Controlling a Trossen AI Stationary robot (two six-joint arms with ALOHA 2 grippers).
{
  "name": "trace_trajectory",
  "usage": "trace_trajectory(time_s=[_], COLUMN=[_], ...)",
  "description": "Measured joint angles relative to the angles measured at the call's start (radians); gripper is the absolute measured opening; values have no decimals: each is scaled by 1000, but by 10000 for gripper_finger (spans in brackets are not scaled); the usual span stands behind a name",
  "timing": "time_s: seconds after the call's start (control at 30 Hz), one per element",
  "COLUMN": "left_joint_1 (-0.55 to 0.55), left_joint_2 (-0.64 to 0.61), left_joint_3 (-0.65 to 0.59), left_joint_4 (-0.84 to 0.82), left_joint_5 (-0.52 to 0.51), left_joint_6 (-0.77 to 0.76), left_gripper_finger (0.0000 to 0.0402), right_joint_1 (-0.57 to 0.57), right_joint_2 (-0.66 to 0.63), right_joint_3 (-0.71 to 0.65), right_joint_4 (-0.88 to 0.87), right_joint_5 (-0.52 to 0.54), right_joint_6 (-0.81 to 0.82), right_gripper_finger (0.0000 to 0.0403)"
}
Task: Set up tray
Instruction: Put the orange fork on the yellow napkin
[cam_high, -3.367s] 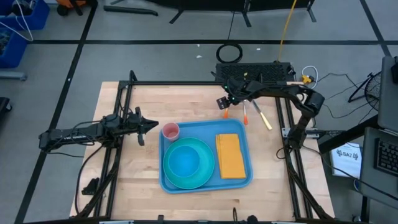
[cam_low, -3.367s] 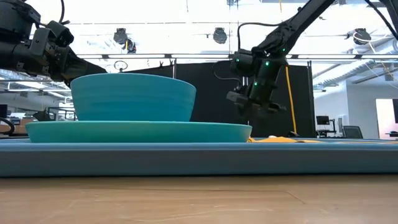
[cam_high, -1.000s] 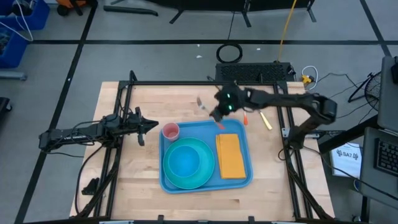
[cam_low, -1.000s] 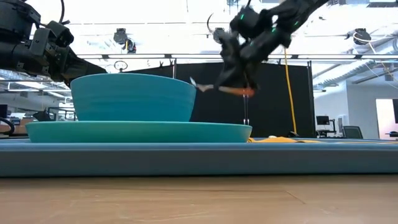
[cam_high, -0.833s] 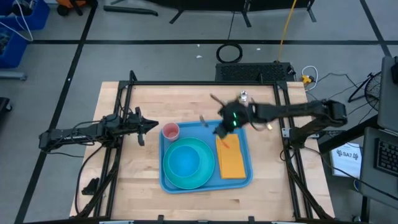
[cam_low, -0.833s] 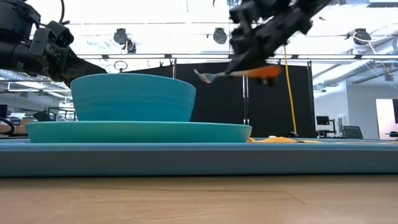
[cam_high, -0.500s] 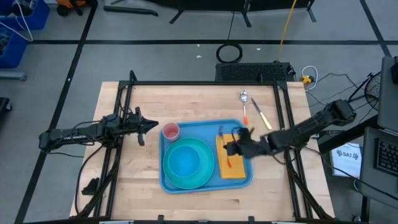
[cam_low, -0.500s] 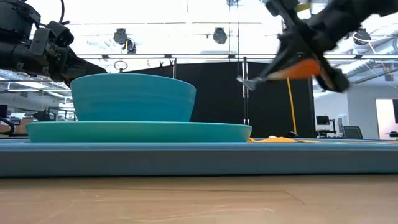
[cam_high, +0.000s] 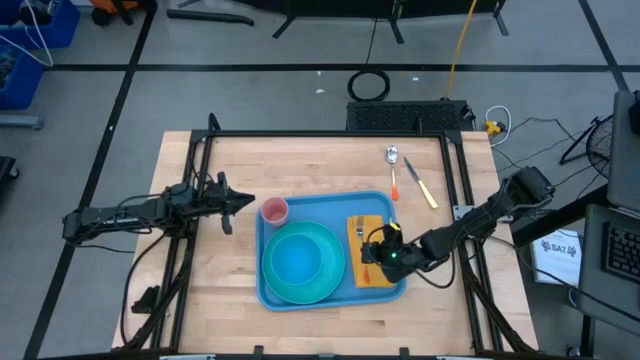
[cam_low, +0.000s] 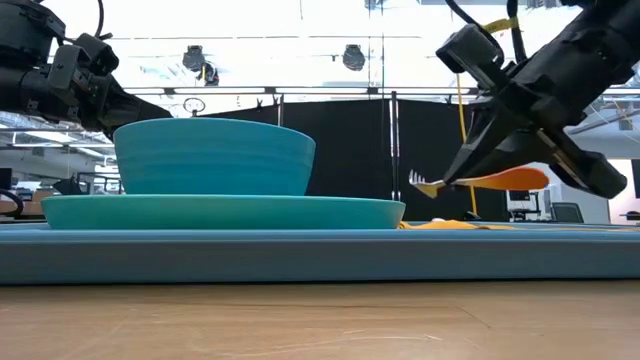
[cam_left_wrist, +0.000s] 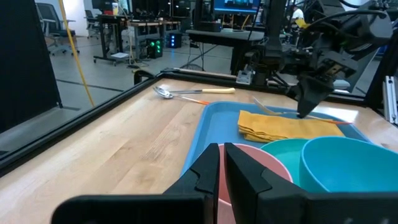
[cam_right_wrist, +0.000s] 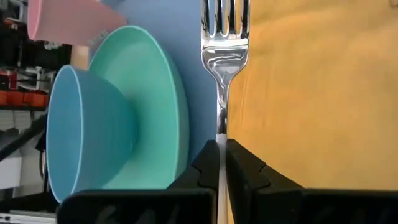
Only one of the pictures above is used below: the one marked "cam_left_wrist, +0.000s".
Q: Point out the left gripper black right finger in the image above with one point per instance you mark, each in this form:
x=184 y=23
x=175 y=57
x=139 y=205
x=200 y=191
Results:
x=248 y=193

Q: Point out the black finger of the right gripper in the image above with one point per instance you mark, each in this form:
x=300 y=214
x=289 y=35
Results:
x=300 y=96
x=315 y=93

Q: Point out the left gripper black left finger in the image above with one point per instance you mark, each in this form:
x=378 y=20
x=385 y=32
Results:
x=205 y=202

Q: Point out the pink plastic cup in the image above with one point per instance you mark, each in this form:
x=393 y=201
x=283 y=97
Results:
x=270 y=163

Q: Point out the yellow cloth napkin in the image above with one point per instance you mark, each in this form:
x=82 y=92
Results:
x=280 y=127

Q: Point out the teal plastic plate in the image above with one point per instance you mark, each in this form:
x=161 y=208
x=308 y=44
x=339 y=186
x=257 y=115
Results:
x=286 y=152

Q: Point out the teal plastic bowl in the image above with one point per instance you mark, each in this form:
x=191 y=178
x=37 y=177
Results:
x=348 y=165

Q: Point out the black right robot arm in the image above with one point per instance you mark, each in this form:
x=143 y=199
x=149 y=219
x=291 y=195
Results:
x=275 y=31

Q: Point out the blue plastic tray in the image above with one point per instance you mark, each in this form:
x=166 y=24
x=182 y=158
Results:
x=220 y=124

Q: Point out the person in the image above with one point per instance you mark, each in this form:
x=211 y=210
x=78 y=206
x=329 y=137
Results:
x=298 y=14

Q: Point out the silver aluminium profile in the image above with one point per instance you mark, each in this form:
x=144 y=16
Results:
x=390 y=99

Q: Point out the black work table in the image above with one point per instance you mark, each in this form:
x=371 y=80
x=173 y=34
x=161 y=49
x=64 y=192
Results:
x=224 y=35

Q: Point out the monitor with blue screen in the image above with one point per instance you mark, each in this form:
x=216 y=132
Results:
x=236 y=6

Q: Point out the computer with blue lights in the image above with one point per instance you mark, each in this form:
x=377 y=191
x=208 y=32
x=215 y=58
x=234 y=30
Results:
x=174 y=40

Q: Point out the computer with green lights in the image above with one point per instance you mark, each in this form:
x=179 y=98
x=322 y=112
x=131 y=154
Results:
x=154 y=48

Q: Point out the wooden top desk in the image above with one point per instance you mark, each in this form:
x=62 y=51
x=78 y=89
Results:
x=149 y=24

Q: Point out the dark office chair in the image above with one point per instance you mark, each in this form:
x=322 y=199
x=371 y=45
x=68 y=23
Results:
x=90 y=21

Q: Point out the black room divider panel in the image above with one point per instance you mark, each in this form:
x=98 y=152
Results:
x=25 y=62

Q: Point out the grey office chair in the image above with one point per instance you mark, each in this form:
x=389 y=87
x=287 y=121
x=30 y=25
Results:
x=56 y=28

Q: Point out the silver metal bracket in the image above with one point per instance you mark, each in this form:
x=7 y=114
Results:
x=244 y=77

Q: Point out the black metal table frame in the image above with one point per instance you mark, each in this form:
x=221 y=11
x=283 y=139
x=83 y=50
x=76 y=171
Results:
x=62 y=130

